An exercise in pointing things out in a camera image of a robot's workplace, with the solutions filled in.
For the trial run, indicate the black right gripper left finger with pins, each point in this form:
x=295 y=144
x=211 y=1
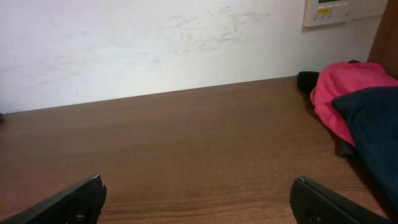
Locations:
x=80 y=203

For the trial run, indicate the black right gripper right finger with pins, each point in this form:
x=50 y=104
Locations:
x=313 y=203

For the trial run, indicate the navy blue shorts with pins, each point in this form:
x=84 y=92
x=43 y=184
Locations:
x=371 y=117

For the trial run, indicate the black garment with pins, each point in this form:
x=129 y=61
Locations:
x=306 y=82

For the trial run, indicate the red t-shirt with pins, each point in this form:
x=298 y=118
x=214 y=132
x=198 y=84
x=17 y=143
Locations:
x=339 y=79

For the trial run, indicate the brown wooden door frame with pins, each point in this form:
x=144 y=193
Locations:
x=384 y=49

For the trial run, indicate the beige wall control panel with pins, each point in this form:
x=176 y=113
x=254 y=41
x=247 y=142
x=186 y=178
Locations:
x=326 y=12

